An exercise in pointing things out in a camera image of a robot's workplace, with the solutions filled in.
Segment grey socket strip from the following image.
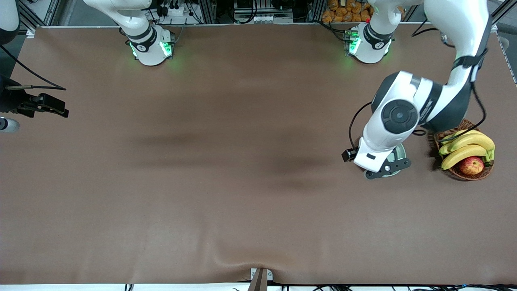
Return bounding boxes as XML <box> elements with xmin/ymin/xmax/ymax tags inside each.
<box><xmin>251</xmin><ymin>15</ymin><xmax>294</xmax><ymax>24</ymax></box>

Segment pale green round plate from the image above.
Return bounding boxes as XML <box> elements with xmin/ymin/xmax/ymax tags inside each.
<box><xmin>361</xmin><ymin>142</ymin><xmax>407</xmax><ymax>178</ymax></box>

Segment bag of orange bread rolls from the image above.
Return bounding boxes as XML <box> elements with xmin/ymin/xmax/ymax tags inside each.
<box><xmin>322</xmin><ymin>0</ymin><xmax>374</xmax><ymax>23</ymax></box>

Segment aluminium frame post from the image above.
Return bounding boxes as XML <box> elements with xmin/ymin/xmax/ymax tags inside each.
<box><xmin>199</xmin><ymin>0</ymin><xmax>217</xmax><ymax>25</ymax></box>
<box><xmin>310</xmin><ymin>0</ymin><xmax>324</xmax><ymax>23</ymax></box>
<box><xmin>16</xmin><ymin>0</ymin><xmax>62</xmax><ymax>35</ymax></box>

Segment red apple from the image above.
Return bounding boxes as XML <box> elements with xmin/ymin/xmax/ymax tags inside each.
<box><xmin>459</xmin><ymin>156</ymin><xmax>484</xmax><ymax>175</ymax></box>

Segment yellow banana bunch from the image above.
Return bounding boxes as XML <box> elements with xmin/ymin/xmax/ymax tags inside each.
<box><xmin>439</xmin><ymin>129</ymin><xmax>496</xmax><ymax>171</ymax></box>

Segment white power strip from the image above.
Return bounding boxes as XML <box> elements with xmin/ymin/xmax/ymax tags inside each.
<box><xmin>161</xmin><ymin>4</ymin><xmax>187</xmax><ymax>17</ymax></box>

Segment woven wicker basket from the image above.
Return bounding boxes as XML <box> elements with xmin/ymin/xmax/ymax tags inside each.
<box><xmin>428</xmin><ymin>118</ymin><xmax>494</xmax><ymax>181</ymax></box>

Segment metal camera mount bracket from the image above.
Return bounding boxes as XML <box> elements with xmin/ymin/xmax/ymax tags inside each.
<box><xmin>247</xmin><ymin>268</ymin><xmax>273</xmax><ymax>291</ymax></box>

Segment black left camera cable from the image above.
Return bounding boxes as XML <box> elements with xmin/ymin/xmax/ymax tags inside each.
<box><xmin>349</xmin><ymin>16</ymin><xmax>486</xmax><ymax>151</ymax></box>

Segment large table cover mat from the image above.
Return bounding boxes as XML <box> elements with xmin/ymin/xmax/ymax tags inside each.
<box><xmin>0</xmin><ymin>23</ymin><xmax>517</xmax><ymax>285</ymax></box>

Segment black camera cable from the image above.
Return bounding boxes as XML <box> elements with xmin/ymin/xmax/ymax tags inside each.
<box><xmin>0</xmin><ymin>44</ymin><xmax>66</xmax><ymax>91</ymax></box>
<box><xmin>349</xmin><ymin>16</ymin><xmax>486</xmax><ymax>151</ymax></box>

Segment black right camera cable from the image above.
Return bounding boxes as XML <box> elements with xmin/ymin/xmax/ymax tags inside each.
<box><xmin>0</xmin><ymin>44</ymin><xmax>66</xmax><ymax>91</ymax></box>

